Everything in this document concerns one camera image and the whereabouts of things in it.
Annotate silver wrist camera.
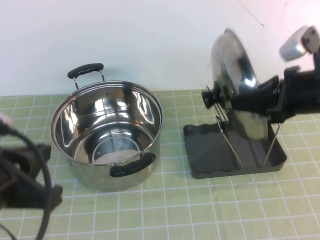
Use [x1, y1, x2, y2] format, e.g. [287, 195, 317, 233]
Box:
[278, 24, 320, 62]
[0, 112, 15, 136]

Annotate stainless steel lid black knob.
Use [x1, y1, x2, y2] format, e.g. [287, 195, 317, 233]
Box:
[201, 28, 269, 140]

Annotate thick black cable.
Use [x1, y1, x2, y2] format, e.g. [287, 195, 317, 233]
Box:
[0, 124, 54, 240]

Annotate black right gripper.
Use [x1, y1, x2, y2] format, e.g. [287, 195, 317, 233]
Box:
[230, 66, 302, 125]

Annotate stainless steel pot black handles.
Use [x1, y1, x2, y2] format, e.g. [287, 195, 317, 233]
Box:
[50, 62, 165, 193]

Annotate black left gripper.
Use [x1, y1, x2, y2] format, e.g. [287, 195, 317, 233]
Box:
[9, 143, 64, 210]

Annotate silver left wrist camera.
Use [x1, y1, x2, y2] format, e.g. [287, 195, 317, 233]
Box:
[0, 112, 15, 136]

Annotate thin black cable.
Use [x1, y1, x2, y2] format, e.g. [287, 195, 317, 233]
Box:
[0, 221, 17, 240]

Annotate green checked tablecloth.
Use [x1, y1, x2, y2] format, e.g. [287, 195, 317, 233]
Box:
[0, 84, 320, 240]

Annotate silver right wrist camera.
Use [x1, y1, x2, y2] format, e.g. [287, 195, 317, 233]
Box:
[278, 24, 320, 62]

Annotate dark grey wire lid rack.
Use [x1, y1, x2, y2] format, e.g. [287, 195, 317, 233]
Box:
[183, 84, 288, 180]

